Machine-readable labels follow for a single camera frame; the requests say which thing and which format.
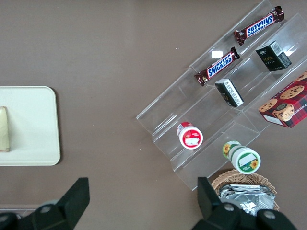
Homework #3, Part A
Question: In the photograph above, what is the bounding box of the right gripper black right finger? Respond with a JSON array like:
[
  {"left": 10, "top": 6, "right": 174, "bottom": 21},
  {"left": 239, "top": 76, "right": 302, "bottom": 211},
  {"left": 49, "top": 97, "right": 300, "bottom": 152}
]
[{"left": 191, "top": 176, "right": 298, "bottom": 230}]

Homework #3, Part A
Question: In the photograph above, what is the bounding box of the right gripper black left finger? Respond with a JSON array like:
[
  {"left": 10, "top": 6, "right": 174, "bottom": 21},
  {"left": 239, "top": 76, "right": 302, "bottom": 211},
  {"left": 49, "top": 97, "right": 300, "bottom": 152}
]
[{"left": 0, "top": 177, "right": 91, "bottom": 230}]

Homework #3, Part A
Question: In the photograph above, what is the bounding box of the triangular sandwich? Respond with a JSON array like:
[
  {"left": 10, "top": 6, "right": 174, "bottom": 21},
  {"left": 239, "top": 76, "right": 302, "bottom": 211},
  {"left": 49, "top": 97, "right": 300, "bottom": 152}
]
[{"left": 0, "top": 106, "right": 12, "bottom": 153}]

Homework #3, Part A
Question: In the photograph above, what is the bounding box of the aluminium foil tray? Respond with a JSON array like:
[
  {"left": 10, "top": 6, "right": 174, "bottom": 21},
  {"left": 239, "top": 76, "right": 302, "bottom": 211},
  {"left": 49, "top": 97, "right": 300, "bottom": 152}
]
[{"left": 216, "top": 184, "right": 277, "bottom": 218}]

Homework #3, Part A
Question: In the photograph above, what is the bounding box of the light tan wicker basket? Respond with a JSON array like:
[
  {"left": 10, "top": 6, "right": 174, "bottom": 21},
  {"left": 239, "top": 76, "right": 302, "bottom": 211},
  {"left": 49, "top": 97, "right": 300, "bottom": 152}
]
[{"left": 210, "top": 168, "right": 281, "bottom": 218}]

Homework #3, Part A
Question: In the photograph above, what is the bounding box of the cream rectangular plastic tray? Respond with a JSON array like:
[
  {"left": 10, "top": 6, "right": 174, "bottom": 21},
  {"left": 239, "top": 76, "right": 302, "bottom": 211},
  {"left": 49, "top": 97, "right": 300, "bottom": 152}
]
[{"left": 0, "top": 86, "right": 61, "bottom": 167}]

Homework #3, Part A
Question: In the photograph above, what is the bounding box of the green lid yogurt cup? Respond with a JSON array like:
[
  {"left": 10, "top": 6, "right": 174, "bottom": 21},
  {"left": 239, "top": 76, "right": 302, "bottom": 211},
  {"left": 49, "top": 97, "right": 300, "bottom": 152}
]
[{"left": 221, "top": 140, "right": 261, "bottom": 174}]

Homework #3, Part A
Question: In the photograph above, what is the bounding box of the red lid yogurt cup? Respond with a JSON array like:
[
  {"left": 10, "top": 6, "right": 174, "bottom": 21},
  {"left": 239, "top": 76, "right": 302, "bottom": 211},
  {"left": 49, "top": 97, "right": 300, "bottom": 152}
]
[{"left": 177, "top": 121, "right": 204, "bottom": 150}]

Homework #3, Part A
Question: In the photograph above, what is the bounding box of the clear acrylic stepped shelf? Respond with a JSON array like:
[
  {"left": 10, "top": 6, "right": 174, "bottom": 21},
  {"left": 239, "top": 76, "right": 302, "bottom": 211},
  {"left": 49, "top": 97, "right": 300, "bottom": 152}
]
[
  {"left": 190, "top": 0, "right": 307, "bottom": 134},
  {"left": 135, "top": 64, "right": 261, "bottom": 192}
]

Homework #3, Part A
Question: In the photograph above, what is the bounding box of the small black carton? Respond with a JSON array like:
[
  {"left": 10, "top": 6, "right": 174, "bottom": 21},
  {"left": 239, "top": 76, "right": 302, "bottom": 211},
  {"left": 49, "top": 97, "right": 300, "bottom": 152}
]
[
  {"left": 255, "top": 40, "right": 293, "bottom": 72},
  {"left": 214, "top": 78, "right": 245, "bottom": 108}
]

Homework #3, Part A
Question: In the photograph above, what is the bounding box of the red tartan cookie box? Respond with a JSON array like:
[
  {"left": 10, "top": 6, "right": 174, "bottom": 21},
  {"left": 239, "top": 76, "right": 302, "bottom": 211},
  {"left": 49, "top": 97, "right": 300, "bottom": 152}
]
[{"left": 258, "top": 71, "right": 307, "bottom": 129}]

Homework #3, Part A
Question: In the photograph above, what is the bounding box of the Snickers chocolate bar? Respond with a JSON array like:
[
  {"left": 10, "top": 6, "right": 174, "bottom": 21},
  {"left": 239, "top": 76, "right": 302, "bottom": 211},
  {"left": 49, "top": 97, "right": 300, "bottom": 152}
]
[
  {"left": 194, "top": 46, "right": 241, "bottom": 87},
  {"left": 233, "top": 6, "right": 286, "bottom": 46}
]

